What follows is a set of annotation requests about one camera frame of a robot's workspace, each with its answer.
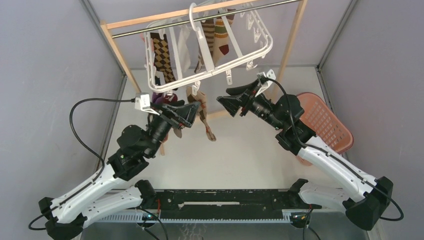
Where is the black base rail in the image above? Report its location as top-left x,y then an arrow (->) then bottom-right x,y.
147,189 -> 320,221

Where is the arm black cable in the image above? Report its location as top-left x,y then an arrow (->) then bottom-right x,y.
27,97 -> 137,231
261,76 -> 405,222

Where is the metal rack rod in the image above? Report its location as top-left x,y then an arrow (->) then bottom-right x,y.
105,0 -> 295,39

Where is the brown striped sock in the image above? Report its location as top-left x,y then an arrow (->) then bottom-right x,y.
201,17 -> 230,67

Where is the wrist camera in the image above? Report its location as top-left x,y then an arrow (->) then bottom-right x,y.
255,69 -> 276,97
134,92 -> 160,116

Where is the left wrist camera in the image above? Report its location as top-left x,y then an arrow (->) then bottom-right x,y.
134,92 -> 160,116

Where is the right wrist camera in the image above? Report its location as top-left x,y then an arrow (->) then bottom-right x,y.
255,69 -> 276,97

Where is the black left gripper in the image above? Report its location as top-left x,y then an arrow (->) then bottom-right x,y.
144,100 -> 200,158

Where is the beige orange argyle sock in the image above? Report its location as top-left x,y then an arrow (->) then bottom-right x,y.
186,86 -> 217,142

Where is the brown argyle sock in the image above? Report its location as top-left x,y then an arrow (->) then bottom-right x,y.
150,32 -> 176,84

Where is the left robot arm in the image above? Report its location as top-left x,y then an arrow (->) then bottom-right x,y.
38,100 -> 201,240

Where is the pink laundry basket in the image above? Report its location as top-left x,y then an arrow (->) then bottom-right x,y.
297,92 -> 354,154

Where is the purple orange striped sock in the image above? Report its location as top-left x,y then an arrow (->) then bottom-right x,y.
151,92 -> 179,103

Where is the white plastic clip hanger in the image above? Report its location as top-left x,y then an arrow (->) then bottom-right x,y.
143,3 -> 274,94

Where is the white cloth sock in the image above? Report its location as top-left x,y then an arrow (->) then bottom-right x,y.
177,25 -> 191,73

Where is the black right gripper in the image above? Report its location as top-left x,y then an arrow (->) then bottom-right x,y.
217,77 -> 285,131

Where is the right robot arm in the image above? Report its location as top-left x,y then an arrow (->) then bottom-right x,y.
217,77 -> 394,231

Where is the wooden drying rack frame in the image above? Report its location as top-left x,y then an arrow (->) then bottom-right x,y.
99,0 -> 309,157

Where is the beige red striped sock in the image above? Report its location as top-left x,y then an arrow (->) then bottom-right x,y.
173,128 -> 182,139

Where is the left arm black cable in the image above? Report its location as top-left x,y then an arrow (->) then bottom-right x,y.
27,97 -> 137,231

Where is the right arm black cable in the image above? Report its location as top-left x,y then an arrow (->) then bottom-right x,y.
261,76 -> 405,222

